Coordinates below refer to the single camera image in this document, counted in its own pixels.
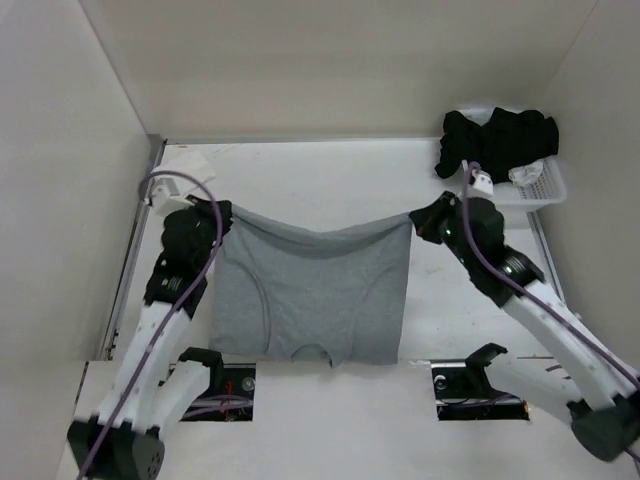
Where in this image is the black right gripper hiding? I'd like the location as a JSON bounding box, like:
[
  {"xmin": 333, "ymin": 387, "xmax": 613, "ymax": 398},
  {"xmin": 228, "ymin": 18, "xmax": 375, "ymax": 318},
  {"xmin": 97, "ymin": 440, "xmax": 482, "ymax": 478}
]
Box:
[{"xmin": 410, "ymin": 190, "xmax": 478, "ymax": 269}]

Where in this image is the grey tank top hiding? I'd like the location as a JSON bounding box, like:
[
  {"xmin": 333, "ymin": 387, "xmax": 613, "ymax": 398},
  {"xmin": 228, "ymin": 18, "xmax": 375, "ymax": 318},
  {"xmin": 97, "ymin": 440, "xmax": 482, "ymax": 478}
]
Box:
[{"xmin": 209, "ymin": 206, "xmax": 412, "ymax": 367}]

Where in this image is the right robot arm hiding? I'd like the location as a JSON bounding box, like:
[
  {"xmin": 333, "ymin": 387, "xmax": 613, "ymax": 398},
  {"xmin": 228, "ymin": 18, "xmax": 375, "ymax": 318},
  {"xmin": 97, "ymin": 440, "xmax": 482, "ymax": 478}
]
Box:
[{"xmin": 409, "ymin": 191, "xmax": 639, "ymax": 462}]

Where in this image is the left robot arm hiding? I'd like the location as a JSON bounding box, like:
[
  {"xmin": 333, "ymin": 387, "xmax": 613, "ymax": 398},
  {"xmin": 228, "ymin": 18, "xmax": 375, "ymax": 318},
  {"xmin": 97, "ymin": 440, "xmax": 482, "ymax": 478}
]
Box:
[{"xmin": 67, "ymin": 196, "xmax": 232, "ymax": 479}]

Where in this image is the white folded tank top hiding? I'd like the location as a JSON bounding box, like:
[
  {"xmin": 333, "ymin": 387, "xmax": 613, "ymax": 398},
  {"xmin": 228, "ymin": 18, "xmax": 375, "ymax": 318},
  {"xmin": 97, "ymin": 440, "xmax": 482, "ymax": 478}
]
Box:
[{"xmin": 156, "ymin": 151, "xmax": 216, "ymax": 182}]

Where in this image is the black tank top pile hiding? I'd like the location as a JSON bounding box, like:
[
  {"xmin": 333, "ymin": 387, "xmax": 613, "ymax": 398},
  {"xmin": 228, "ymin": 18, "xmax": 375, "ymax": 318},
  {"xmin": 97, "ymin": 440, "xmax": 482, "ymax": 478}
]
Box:
[{"xmin": 435, "ymin": 107, "xmax": 559, "ymax": 184}]

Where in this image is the white crumpled tank top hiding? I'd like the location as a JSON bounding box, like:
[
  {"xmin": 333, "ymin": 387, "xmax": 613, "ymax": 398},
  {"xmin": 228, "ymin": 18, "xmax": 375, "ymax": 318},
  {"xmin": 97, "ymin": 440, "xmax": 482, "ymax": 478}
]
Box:
[{"xmin": 508, "ymin": 159, "xmax": 544, "ymax": 188}]

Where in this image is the white plastic laundry basket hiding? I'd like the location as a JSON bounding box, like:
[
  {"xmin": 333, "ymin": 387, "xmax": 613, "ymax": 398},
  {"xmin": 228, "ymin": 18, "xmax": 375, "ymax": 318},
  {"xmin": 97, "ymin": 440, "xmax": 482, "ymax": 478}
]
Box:
[{"xmin": 453, "ymin": 107, "xmax": 567, "ymax": 212}]

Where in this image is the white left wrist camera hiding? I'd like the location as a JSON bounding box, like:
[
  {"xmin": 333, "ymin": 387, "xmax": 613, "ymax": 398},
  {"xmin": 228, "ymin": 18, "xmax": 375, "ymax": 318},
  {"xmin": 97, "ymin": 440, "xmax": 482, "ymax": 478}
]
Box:
[{"xmin": 147, "ymin": 171, "xmax": 197, "ymax": 217}]

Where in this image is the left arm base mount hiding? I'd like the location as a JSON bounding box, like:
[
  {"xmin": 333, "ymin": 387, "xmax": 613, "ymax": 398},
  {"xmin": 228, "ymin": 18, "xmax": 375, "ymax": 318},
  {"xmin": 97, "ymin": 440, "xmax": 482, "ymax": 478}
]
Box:
[{"xmin": 182, "ymin": 364, "xmax": 256, "ymax": 423}]

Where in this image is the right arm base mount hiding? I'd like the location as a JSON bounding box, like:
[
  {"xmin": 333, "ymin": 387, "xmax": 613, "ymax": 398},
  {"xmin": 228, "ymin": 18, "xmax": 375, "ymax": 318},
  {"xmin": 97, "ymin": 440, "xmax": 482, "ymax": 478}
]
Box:
[{"xmin": 430, "ymin": 360, "xmax": 530, "ymax": 421}]

